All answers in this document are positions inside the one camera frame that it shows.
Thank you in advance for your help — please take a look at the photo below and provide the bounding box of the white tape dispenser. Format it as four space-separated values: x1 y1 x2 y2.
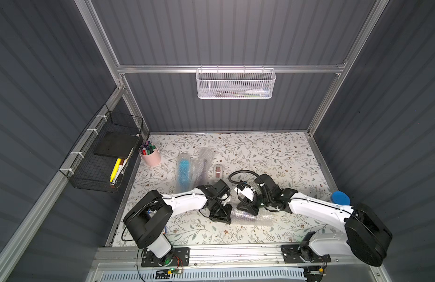
213 165 223 181

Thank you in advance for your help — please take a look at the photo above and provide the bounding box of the purple liquid glass bottle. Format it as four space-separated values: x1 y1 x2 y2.
231 216 271 226

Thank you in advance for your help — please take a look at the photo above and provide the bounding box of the dark purple labelled bottle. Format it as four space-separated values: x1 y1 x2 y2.
197 159 208 184

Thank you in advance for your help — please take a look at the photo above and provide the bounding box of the blue liquid glass bottle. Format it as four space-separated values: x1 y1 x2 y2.
179 159 190 190

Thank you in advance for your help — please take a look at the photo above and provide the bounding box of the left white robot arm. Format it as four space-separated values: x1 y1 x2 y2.
123 180 232 266

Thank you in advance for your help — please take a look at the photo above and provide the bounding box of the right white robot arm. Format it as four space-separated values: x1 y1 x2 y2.
229 173 392 267

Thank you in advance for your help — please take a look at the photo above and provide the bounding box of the blue-lid pencil jar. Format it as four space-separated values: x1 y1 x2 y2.
330 191 351 206

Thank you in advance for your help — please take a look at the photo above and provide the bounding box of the pink marker cup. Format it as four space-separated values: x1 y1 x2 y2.
139 141 162 167

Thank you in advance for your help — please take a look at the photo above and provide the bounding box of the yellow highlighter in basket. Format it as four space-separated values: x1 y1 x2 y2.
109 159 122 183

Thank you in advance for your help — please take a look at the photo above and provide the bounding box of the black notebook in basket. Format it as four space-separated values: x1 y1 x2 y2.
94 132 139 159

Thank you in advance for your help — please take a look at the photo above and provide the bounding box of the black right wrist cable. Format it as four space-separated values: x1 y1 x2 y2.
227 169 264 205

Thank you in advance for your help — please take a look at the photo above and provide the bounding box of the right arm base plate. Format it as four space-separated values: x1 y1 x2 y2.
280 243 331 264

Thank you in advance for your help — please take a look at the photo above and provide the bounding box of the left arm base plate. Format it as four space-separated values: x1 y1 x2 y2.
140 247 190 267

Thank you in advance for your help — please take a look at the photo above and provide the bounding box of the white ventilated cable duct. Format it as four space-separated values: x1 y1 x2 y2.
96 267 307 282

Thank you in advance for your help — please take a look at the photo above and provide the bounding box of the white wire wall basket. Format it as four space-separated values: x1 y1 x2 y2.
196 67 277 99

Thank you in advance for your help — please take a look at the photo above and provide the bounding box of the aluminium front rail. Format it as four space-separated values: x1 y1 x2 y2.
93 241 378 269

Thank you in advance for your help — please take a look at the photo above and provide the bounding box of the black wire wall basket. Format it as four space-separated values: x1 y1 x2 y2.
60 106 144 193

